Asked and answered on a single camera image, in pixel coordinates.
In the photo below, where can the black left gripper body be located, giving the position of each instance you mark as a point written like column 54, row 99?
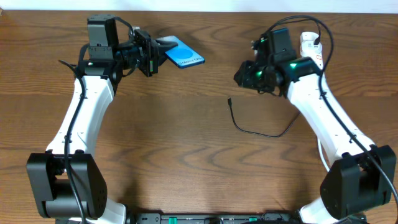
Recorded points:
column 145, row 61

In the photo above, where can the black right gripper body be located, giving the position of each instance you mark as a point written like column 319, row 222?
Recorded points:
column 259, row 79

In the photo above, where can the blue Galaxy smartphone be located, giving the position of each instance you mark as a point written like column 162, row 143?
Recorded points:
column 182, row 55

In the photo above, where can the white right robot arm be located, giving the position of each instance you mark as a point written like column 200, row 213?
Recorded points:
column 360, row 173

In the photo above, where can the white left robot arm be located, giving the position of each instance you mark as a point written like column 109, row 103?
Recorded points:
column 66, row 183

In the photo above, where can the white power strip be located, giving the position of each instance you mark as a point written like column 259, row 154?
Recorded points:
column 308, row 47

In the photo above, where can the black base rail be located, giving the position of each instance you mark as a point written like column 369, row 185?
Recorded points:
column 265, row 218

